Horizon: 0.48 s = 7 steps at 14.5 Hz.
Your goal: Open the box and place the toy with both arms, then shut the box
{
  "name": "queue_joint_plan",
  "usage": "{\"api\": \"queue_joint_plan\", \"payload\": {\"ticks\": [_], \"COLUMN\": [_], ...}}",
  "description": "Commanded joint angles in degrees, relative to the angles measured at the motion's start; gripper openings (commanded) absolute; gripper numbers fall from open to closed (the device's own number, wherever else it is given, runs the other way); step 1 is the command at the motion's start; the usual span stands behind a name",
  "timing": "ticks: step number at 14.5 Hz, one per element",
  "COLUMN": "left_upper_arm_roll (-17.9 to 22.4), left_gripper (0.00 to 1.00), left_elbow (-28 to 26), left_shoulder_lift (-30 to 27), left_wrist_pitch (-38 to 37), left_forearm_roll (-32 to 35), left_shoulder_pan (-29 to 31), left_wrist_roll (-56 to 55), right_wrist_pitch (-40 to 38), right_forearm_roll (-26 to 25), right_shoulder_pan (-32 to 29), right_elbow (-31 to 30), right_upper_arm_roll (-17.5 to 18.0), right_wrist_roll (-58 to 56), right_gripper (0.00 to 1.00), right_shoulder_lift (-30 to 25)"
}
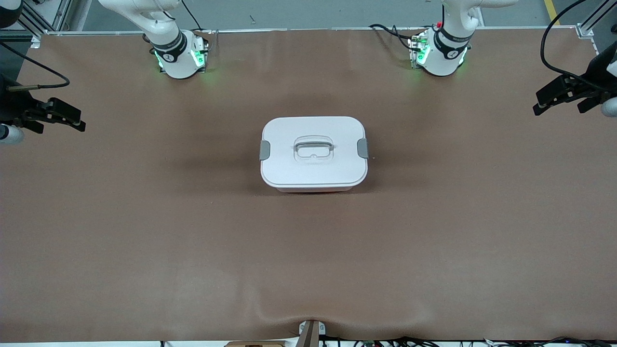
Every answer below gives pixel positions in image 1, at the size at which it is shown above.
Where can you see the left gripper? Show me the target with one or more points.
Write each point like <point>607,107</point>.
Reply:
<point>591,88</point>

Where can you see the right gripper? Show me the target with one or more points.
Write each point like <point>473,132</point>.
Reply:
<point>13,104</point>

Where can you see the grey lid latch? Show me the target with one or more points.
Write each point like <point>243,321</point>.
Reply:
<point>363,148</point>
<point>264,150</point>

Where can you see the white box lid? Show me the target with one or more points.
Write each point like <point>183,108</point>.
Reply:
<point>289,168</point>

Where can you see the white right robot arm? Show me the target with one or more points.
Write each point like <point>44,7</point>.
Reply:
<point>173,58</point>

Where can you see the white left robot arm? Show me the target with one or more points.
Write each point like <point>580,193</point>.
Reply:
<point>443,58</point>

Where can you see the pink plastic box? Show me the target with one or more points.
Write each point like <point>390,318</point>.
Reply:
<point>313,190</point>

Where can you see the brown table mat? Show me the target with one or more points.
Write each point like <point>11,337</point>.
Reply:
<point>308,270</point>

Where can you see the brown cardboard piece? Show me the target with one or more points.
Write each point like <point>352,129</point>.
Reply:
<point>255,344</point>

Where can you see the aluminium profile post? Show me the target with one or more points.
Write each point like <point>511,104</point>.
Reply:
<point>585,31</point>

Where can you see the aluminium frame structure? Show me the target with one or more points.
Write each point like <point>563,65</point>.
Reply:
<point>60,14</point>

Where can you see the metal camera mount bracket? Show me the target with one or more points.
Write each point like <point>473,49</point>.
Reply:
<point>308,335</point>

